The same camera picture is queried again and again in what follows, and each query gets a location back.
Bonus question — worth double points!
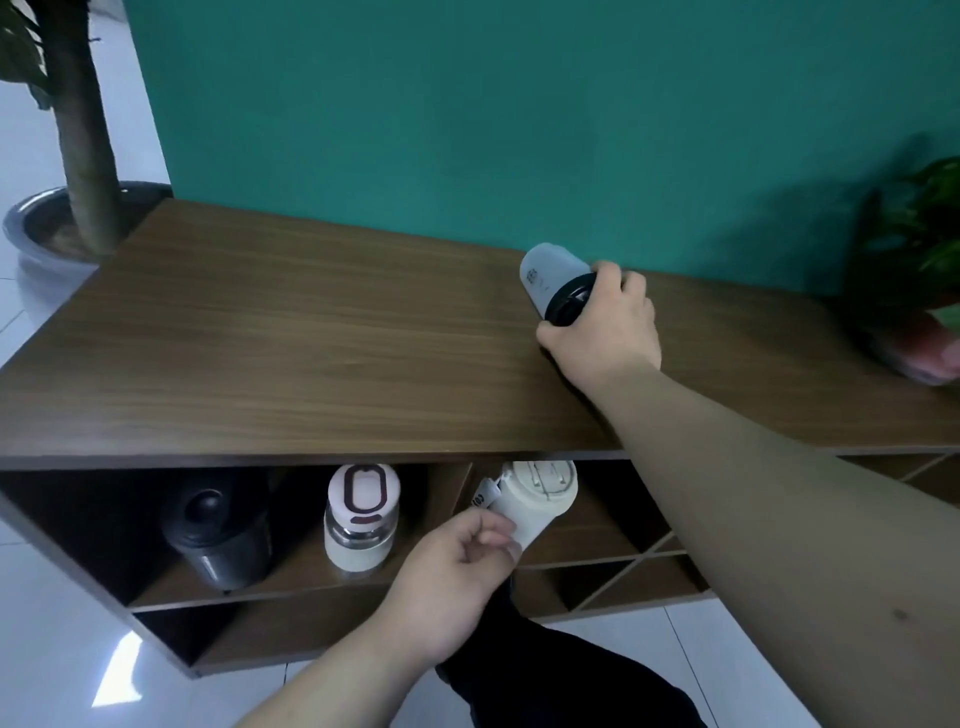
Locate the grey bottle with black lid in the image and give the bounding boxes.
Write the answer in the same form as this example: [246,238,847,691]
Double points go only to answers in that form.
[519,241,599,328]

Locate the tree with brown trunk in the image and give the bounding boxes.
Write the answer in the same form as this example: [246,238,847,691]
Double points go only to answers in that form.
[0,0,126,261]

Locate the person's right hand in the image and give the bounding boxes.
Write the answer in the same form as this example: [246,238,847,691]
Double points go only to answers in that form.
[535,260,663,396]

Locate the person's right forearm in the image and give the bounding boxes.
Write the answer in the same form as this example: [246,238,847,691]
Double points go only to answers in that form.
[581,366,960,728]

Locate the white thermos with maroon ring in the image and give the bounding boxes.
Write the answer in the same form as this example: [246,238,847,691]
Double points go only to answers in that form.
[323,462,402,576]

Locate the grey round planter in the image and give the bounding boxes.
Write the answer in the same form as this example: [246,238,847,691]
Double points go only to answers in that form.
[2,180,174,325]

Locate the person's left forearm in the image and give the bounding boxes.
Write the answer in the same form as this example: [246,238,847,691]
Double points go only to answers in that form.
[236,613,445,728]

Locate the green leafy plant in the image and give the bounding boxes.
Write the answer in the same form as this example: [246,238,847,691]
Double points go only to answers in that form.
[846,153,960,333]

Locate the pink plant pot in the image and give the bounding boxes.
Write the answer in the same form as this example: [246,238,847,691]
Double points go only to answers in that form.
[872,306,960,388]

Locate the person's dark trouser leg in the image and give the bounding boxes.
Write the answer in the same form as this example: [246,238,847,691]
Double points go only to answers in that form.
[435,576,708,728]

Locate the white bottle with ribbed lid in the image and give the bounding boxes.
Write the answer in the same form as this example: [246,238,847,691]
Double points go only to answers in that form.
[487,459,580,552]

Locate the person's left hand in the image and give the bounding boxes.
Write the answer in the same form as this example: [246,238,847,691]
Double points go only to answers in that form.
[373,508,524,666]

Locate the brown wooden cabinet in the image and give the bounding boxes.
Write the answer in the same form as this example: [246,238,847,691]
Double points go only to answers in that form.
[0,197,960,681]

